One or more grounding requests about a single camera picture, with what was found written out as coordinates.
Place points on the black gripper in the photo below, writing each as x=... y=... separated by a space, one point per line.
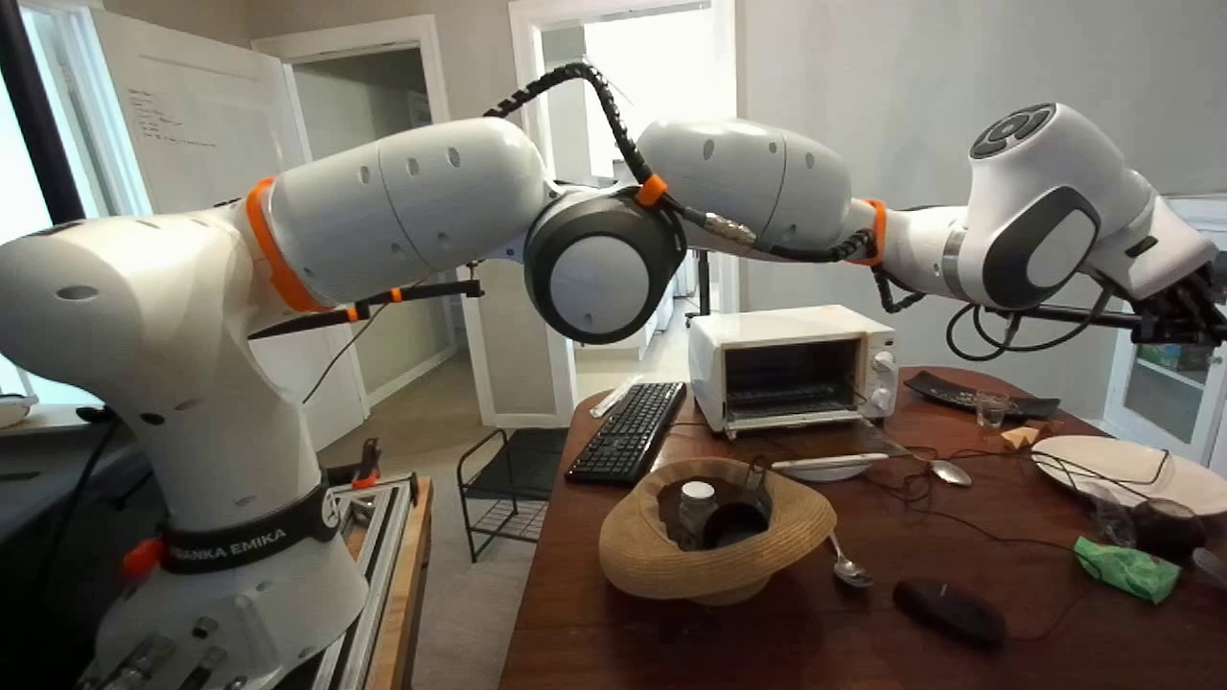
x=1194 y=294

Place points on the long black stick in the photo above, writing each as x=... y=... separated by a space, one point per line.
x=1088 y=315

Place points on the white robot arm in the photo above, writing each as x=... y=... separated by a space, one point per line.
x=160 y=313

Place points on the white glass-door cabinet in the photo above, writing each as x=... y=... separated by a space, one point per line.
x=1171 y=395

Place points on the white dinner plate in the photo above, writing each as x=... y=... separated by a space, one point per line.
x=1127 y=474

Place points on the black floral bowl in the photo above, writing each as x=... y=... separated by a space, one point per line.
x=1166 y=530

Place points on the small drinking glass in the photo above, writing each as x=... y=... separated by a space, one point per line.
x=989 y=412

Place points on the black tray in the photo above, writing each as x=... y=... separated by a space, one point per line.
x=963 y=395

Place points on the green snack packet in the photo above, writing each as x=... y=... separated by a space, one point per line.
x=1127 y=567

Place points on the large metal spoon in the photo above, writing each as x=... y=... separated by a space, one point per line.
x=936 y=466

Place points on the white flat plate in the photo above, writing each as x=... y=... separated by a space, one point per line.
x=830 y=470

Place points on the white toaster oven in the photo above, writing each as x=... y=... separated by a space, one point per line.
x=791 y=365

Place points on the small metal spoon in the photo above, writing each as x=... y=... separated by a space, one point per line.
x=845 y=567

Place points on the tan straw hat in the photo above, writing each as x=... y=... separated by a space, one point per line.
x=759 y=525

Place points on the white pill bottle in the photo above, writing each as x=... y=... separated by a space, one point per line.
x=695 y=504

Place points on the black computer keyboard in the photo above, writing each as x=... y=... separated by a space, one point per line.
x=629 y=433

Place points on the black folding chair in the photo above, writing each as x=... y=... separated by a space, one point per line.
x=496 y=476

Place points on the white open door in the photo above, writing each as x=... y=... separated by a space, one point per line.
x=206 y=125

